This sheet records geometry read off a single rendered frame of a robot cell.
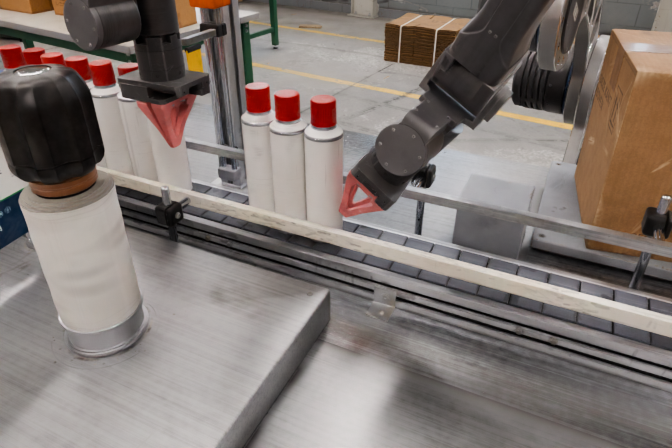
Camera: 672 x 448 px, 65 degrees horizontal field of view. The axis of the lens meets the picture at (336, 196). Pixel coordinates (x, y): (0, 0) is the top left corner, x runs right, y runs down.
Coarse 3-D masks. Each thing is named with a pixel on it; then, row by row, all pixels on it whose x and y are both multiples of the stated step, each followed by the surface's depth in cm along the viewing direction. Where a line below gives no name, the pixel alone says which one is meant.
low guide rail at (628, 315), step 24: (144, 192) 84; (192, 192) 80; (240, 216) 77; (264, 216) 75; (288, 216) 74; (336, 240) 71; (360, 240) 69; (408, 264) 67; (432, 264) 66; (456, 264) 64; (504, 288) 63; (528, 288) 61; (552, 288) 61; (600, 312) 59; (624, 312) 58; (648, 312) 57
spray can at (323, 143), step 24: (312, 120) 67; (336, 120) 68; (312, 144) 67; (336, 144) 67; (312, 168) 69; (336, 168) 69; (312, 192) 71; (336, 192) 71; (312, 216) 73; (336, 216) 73; (312, 240) 75
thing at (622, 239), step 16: (192, 144) 85; (208, 144) 84; (240, 160) 82; (416, 192) 71; (432, 192) 70; (464, 208) 69; (480, 208) 68; (496, 208) 67; (512, 208) 67; (528, 224) 66; (544, 224) 65; (560, 224) 64; (576, 224) 64; (608, 240) 62; (624, 240) 61; (640, 240) 61; (656, 240) 61
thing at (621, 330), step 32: (128, 192) 87; (224, 192) 87; (224, 224) 79; (256, 224) 79; (352, 224) 79; (352, 256) 72; (448, 256) 72; (480, 256) 72; (480, 288) 66; (576, 288) 66; (608, 288) 66; (576, 320) 62; (608, 320) 61
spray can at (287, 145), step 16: (288, 96) 67; (288, 112) 68; (272, 128) 69; (288, 128) 68; (304, 128) 69; (272, 144) 70; (288, 144) 69; (272, 160) 72; (288, 160) 70; (304, 160) 71; (288, 176) 71; (304, 176) 72; (288, 192) 72; (304, 192) 74; (288, 208) 74; (304, 208) 75
